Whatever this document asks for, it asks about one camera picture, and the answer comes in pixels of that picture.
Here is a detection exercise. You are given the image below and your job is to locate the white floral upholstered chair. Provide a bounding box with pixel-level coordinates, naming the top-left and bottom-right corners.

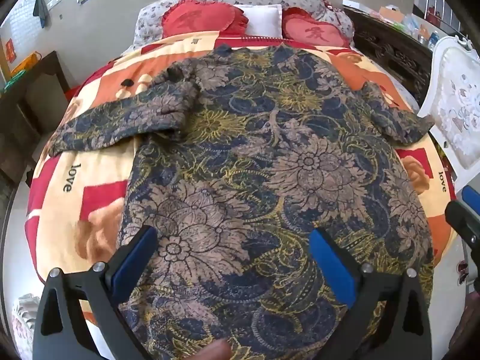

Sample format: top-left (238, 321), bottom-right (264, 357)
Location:
top-left (418, 37), bottom-right (480, 193)

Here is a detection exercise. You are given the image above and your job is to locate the dark carved wooden cabinet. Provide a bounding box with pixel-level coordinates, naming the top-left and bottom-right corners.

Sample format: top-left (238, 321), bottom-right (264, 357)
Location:
top-left (343, 7), bottom-right (432, 105)

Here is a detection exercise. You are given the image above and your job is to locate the left red heart pillow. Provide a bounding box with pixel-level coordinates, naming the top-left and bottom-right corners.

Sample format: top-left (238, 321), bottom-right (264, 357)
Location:
top-left (161, 0), bottom-right (249, 38)

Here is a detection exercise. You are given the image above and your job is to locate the dark hanging cloth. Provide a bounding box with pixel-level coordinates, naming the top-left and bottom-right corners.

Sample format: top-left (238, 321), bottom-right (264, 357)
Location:
top-left (32, 0), bottom-right (49, 29)

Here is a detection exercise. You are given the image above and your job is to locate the dark floral patterned garment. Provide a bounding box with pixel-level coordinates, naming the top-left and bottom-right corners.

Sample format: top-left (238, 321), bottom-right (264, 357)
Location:
top-left (49, 46), bottom-right (433, 359)

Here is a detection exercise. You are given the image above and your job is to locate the right red heart pillow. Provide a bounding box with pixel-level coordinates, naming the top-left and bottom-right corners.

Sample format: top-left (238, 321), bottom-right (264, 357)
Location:
top-left (281, 7), bottom-right (351, 47)

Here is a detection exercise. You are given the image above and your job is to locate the person's right hand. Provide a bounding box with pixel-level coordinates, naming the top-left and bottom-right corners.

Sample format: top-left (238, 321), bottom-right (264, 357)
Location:
top-left (187, 339), bottom-right (232, 360)

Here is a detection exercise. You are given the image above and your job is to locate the red heart pillow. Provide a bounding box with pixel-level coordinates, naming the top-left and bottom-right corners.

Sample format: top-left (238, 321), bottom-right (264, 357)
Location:
top-left (281, 7), bottom-right (351, 47)
top-left (161, 0), bottom-right (249, 38)

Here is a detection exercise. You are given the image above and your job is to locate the red orange love blanket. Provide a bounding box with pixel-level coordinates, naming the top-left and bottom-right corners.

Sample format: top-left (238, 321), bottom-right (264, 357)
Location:
top-left (25, 32), bottom-right (452, 280)

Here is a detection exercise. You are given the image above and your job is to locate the dark wooden side table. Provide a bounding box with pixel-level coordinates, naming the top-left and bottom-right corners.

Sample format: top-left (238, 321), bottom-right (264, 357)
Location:
top-left (1, 51), bottom-right (70, 186)

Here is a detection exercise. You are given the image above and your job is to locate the white square pillow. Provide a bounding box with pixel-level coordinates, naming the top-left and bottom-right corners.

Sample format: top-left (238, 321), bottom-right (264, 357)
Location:
top-left (236, 4), bottom-right (282, 38)

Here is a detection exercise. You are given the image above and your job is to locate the metal stair railing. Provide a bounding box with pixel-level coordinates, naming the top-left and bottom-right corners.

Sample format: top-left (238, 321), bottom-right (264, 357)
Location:
top-left (413, 0), bottom-right (463, 35)

